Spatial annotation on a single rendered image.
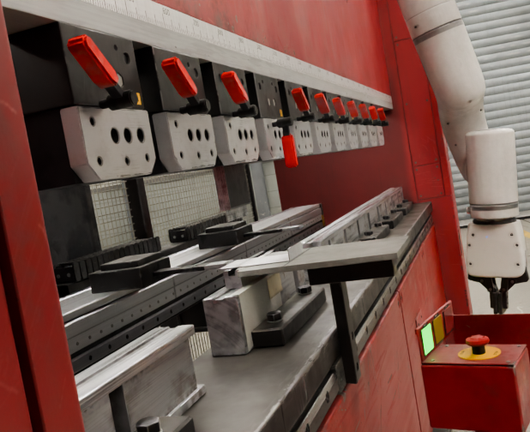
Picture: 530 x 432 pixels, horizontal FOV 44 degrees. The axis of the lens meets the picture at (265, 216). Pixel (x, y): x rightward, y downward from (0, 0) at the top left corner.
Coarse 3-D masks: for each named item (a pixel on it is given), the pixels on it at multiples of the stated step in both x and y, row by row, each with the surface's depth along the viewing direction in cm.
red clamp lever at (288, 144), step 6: (276, 120) 128; (282, 120) 127; (288, 120) 127; (276, 126) 128; (282, 126) 128; (288, 126) 128; (288, 132) 127; (282, 138) 128; (288, 138) 127; (282, 144) 128; (288, 144) 127; (294, 144) 128; (288, 150) 127; (294, 150) 128; (288, 156) 128; (294, 156) 128; (288, 162) 128; (294, 162) 128
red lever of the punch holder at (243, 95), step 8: (232, 72) 102; (224, 80) 102; (232, 80) 102; (232, 88) 103; (240, 88) 103; (232, 96) 104; (240, 96) 104; (240, 104) 106; (248, 104) 107; (232, 112) 109; (240, 112) 108; (248, 112) 107; (256, 112) 108
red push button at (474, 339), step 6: (474, 336) 115; (480, 336) 114; (486, 336) 115; (468, 342) 114; (474, 342) 113; (480, 342) 113; (486, 342) 113; (474, 348) 114; (480, 348) 114; (474, 354) 114; (480, 354) 114
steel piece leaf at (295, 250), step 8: (288, 248) 110; (296, 248) 113; (264, 256) 119; (272, 256) 118; (280, 256) 116; (288, 256) 109; (296, 256) 113; (248, 264) 113; (256, 264) 111; (264, 264) 111
